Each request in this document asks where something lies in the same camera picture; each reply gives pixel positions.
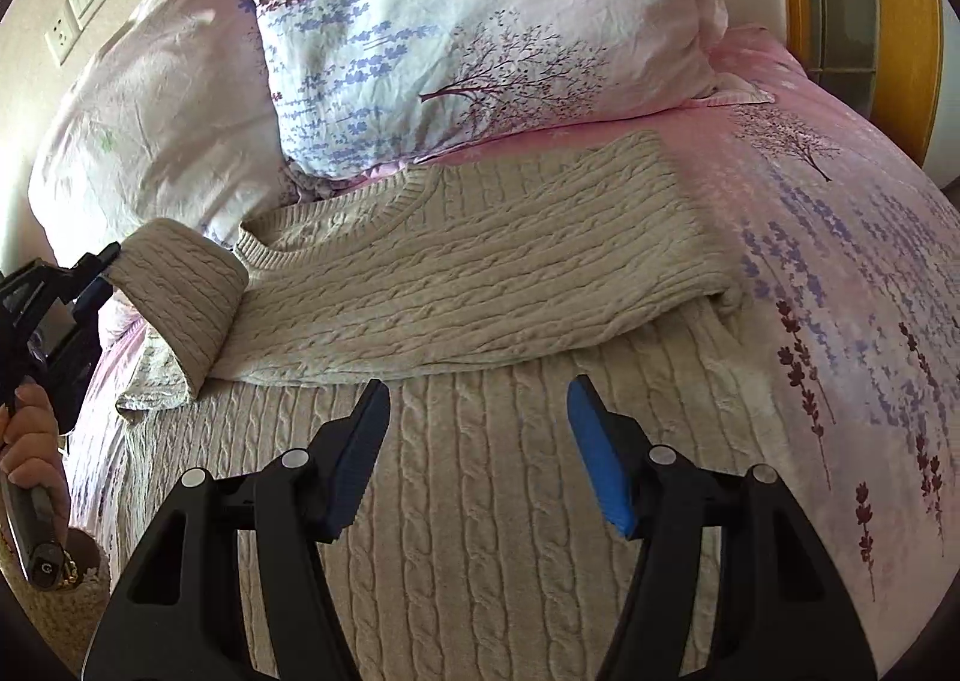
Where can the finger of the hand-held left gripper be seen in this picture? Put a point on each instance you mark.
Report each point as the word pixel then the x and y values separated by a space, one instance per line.
pixel 94 276

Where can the pale pink pillow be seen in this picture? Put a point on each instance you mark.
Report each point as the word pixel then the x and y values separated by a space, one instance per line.
pixel 157 96

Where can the pink floral bed sheet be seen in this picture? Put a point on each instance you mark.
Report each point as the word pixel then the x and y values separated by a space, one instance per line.
pixel 840 238

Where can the wooden headboard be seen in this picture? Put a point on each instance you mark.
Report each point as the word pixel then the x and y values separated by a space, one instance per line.
pixel 862 13

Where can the white wall socket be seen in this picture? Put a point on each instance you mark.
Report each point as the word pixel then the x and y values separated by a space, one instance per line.
pixel 60 37

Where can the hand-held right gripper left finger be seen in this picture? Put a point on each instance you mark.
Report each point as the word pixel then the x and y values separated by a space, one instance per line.
pixel 358 454

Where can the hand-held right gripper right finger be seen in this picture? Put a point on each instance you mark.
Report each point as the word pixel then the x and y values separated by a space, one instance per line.
pixel 600 452

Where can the person's left hand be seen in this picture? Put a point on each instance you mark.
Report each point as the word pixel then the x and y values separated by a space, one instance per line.
pixel 30 441

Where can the floral white pillow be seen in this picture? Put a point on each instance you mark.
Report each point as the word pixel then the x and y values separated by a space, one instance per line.
pixel 480 21

